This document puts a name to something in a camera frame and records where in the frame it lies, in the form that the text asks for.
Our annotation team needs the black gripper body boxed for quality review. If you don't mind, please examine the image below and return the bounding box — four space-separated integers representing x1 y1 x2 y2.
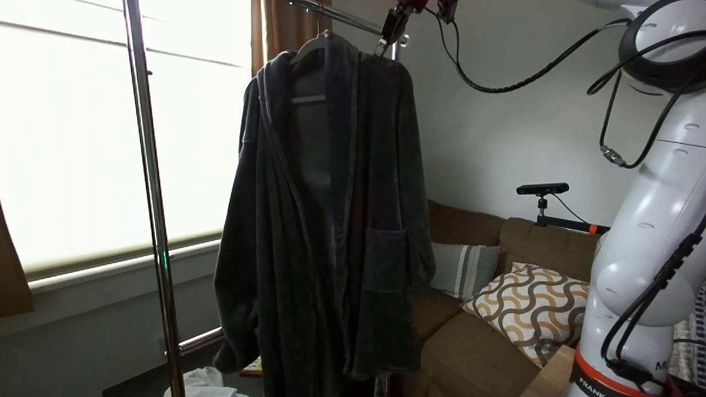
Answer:
400 0 460 23

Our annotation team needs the dark grey plush robe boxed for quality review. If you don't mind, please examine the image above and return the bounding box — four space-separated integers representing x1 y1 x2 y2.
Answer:
209 28 437 397

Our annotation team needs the clothes hanger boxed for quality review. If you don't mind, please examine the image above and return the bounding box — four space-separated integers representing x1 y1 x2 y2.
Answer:
286 27 359 107

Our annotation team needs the chrome clothes hanging rack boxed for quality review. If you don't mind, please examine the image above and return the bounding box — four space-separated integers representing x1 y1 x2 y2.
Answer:
118 0 414 397

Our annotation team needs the brown window curtain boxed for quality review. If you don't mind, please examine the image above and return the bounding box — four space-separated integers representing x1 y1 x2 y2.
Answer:
248 0 334 78
0 203 36 320

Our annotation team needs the grey striped pillow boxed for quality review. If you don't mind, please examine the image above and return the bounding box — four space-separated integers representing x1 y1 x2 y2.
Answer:
428 241 502 304

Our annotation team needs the brown wavy patterned pillow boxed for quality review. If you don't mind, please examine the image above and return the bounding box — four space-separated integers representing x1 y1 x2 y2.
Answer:
460 259 590 370

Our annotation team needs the brown couch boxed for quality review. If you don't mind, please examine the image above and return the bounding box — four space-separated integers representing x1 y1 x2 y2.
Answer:
400 199 614 397

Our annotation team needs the white window blind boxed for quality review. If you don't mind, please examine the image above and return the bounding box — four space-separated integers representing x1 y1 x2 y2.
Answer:
0 0 255 275

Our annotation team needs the white crumpled cloth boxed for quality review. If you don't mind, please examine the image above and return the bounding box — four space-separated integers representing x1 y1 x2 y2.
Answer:
161 365 248 397

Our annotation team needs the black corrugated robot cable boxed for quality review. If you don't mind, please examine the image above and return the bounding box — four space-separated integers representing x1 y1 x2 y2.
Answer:
437 0 706 370

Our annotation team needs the black camera on stand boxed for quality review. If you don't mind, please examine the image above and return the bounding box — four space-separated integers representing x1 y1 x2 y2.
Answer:
514 181 614 236

